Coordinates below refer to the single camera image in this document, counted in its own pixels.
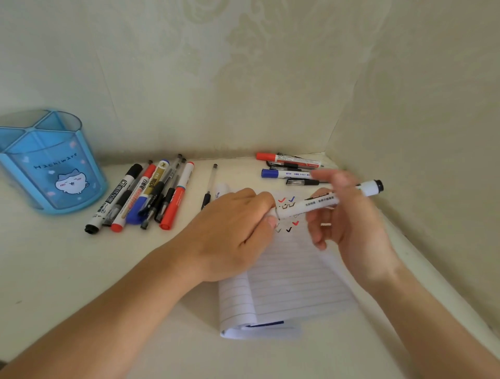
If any person's left hand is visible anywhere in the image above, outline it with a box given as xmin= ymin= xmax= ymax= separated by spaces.
xmin=166 ymin=188 xmax=279 ymax=284

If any person's right hand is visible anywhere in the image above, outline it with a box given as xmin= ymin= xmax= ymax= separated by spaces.
xmin=306 ymin=169 xmax=403 ymax=292

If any white marker black cap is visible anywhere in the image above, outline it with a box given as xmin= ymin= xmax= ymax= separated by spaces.
xmin=85 ymin=163 xmax=143 ymax=235
xmin=273 ymin=180 xmax=384 ymax=219

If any person's right forearm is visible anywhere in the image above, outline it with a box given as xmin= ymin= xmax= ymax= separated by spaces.
xmin=368 ymin=261 xmax=500 ymax=379

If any person's left forearm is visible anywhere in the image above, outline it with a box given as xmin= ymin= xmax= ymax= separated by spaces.
xmin=0 ymin=244 xmax=204 ymax=379

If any white marker blue cap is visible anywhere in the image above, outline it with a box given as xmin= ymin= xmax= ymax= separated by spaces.
xmin=261 ymin=169 xmax=314 ymax=180

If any lined paper notepad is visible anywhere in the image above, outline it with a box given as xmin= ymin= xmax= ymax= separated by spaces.
xmin=214 ymin=183 xmax=358 ymax=340

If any gold label marker blue cap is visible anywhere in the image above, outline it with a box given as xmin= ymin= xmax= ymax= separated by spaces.
xmin=126 ymin=159 xmax=171 ymax=225

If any slim white marker red cap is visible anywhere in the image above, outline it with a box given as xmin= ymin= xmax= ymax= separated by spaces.
xmin=111 ymin=163 xmax=157 ymax=233

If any blue translucent pen holder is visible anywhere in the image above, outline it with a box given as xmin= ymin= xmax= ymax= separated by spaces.
xmin=0 ymin=109 xmax=109 ymax=215

